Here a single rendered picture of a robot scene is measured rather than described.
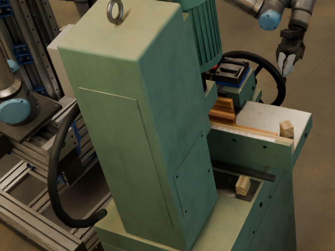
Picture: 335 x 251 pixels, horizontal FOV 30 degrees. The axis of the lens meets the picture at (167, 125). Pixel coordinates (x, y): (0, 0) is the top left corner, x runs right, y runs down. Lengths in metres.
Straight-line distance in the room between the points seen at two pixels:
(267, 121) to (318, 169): 1.09
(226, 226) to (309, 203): 1.10
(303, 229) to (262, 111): 0.93
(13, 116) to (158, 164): 0.78
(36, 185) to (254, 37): 1.66
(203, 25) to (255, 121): 0.47
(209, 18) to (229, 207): 0.59
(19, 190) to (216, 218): 1.36
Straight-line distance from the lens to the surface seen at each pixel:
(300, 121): 2.02
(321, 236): 2.84
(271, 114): 2.05
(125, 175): 1.68
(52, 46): 1.52
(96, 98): 1.49
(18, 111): 2.19
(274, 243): 2.29
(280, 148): 1.89
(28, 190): 3.02
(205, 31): 1.71
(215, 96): 1.96
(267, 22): 2.29
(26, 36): 2.44
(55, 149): 1.57
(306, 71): 3.60
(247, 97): 2.13
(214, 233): 1.88
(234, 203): 1.94
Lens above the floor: 2.31
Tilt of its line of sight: 43 degrees down
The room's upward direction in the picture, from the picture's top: 14 degrees counter-clockwise
